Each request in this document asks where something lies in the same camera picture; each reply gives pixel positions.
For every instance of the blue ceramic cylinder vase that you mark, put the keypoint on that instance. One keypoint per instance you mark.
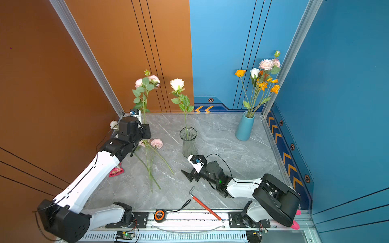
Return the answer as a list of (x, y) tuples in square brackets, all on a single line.
[(245, 126)]

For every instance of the panda plush toy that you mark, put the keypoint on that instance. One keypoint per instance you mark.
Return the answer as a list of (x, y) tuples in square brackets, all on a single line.
[(295, 225)]

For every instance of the orange black tape measure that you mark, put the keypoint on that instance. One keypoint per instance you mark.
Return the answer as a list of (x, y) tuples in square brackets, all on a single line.
[(160, 215)]

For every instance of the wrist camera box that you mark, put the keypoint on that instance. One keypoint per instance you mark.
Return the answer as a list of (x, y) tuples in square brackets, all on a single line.
[(198, 162), (136, 113)]

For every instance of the pink rose spray stem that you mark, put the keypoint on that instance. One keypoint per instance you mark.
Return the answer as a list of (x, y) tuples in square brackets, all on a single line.
[(141, 92)]

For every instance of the green circuit board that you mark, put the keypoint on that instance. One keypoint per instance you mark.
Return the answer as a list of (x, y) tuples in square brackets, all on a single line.
[(125, 236)]

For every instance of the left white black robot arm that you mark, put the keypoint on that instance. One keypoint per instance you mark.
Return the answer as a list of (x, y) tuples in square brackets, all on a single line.
[(65, 216)]

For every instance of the orange gerbera flower stem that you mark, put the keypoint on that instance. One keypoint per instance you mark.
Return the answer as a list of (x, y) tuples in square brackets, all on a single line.
[(261, 88)]

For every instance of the pink peony flower stem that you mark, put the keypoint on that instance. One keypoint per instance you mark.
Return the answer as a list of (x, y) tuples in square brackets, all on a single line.
[(273, 66)]

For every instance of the cream rose flower stem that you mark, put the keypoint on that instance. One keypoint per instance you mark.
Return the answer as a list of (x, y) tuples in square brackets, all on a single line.
[(181, 100)]

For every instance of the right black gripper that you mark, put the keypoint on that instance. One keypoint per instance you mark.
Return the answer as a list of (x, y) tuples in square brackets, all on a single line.
[(195, 174)]

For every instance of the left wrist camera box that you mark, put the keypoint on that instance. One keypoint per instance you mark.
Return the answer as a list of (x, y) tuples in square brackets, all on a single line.
[(136, 113)]

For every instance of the pile of artificial flowers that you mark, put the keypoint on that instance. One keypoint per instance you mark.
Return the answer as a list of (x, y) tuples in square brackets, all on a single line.
[(150, 149)]

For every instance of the pink candy wrapper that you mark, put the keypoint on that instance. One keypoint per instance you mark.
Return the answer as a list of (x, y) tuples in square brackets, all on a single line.
[(116, 171)]

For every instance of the red handled hammer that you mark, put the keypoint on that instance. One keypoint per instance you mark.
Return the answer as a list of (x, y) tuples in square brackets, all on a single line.
[(204, 206)]

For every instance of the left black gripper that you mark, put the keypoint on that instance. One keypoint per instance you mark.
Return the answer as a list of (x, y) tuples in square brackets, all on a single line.
[(145, 128)]

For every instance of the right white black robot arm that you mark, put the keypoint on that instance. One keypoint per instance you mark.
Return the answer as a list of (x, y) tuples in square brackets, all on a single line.
[(269, 197)]

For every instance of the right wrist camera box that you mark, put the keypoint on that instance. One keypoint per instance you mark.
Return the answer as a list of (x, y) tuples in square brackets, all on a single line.
[(198, 162)]

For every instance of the yellow poppy flower bunch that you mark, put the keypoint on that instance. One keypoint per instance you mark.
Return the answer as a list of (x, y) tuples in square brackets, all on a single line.
[(272, 88)]

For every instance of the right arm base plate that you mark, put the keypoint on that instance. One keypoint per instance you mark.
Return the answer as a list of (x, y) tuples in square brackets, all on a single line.
[(236, 220)]

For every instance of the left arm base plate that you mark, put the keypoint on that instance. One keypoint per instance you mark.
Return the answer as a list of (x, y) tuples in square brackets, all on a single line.
[(139, 221)]

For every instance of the white rose flower stem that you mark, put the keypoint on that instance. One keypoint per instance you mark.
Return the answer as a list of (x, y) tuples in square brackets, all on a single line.
[(254, 74)]

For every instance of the clear ribbed glass vase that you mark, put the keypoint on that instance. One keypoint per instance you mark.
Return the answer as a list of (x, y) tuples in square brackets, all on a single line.
[(189, 146)]

